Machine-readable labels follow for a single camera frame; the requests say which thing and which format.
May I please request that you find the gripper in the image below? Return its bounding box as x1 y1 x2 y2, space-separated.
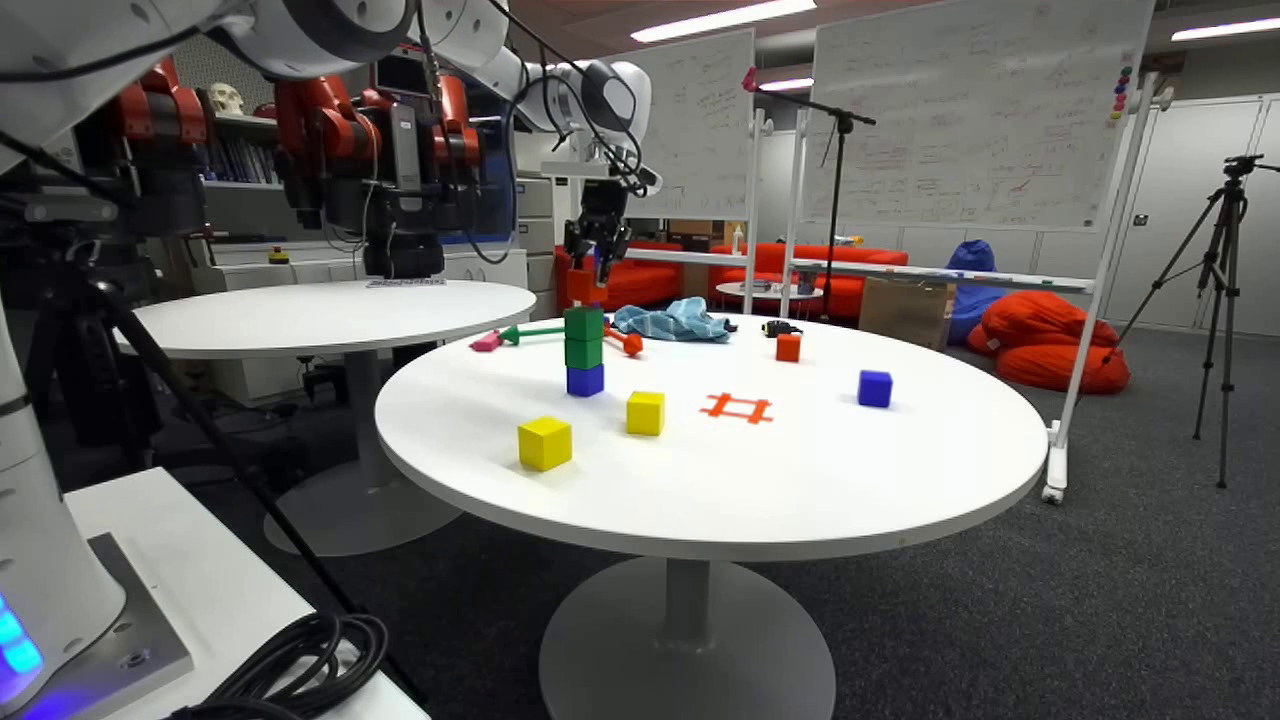
563 180 633 288

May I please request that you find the yellow block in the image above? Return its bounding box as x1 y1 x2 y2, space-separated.
626 390 667 437
517 415 574 473

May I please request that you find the grey drawer cabinet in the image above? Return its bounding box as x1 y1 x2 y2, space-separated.
513 174 558 321

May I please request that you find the blue cloth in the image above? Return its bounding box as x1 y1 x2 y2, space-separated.
611 296 739 344

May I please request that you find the small round coffee table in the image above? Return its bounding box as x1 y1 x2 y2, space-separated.
714 279 827 319

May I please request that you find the orange tape mark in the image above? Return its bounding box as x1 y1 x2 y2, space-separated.
699 392 775 426

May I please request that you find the red and black robot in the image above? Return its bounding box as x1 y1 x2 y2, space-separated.
108 48 504 282

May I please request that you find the black microphone stand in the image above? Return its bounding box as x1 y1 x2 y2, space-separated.
741 66 878 323

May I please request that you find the red sofa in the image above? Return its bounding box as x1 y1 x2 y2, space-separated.
553 239 911 322

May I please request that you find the ceiling light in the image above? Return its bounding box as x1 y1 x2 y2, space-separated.
1169 16 1280 43
629 0 818 45

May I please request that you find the white round table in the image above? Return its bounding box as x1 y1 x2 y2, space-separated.
118 279 539 557

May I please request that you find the cardboard box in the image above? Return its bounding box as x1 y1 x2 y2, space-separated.
857 277 958 352

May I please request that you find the shelf with books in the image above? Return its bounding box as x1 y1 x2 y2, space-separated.
196 112 285 191

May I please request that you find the blue beanbag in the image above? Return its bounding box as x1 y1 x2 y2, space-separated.
944 239 1013 347

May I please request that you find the large whiteboard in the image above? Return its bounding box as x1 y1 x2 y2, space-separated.
779 0 1177 506

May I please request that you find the heap of orange beanbags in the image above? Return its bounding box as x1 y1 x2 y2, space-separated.
964 291 1132 396

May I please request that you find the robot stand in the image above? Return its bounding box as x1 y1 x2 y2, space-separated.
8 467 432 720

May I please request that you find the coil of black cable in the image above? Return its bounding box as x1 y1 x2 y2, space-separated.
163 611 392 720

